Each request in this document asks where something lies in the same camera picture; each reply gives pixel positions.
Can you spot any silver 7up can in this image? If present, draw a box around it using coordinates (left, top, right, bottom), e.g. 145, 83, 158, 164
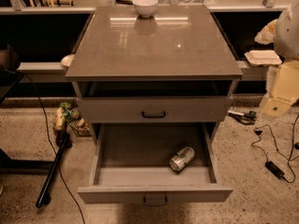
169, 147, 195, 172

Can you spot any white ceramic bowl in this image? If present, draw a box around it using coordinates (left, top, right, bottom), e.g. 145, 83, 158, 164
133, 0, 158, 17

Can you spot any small white dish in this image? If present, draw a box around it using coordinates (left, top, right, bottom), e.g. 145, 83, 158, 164
61, 54, 75, 67

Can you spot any black floor cable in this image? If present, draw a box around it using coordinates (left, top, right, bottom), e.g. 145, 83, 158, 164
12, 71, 87, 224

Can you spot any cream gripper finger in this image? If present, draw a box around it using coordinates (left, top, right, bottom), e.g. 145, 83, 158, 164
254, 20, 278, 45

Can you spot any open grey middle drawer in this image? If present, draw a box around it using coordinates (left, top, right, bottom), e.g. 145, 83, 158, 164
78, 123, 232, 206

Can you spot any green snack bag pile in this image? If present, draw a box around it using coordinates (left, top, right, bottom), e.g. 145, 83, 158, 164
53, 102, 91, 137

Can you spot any grey drawer cabinet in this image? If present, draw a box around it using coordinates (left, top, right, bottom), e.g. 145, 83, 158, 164
64, 4, 244, 205

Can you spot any closed grey upper drawer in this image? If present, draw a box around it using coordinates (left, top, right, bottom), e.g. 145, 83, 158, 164
77, 97, 232, 123

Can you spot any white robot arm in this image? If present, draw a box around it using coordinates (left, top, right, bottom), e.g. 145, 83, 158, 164
255, 0, 299, 119

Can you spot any black power adapter with cable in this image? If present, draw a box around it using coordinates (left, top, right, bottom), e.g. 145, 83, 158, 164
250, 113, 299, 184

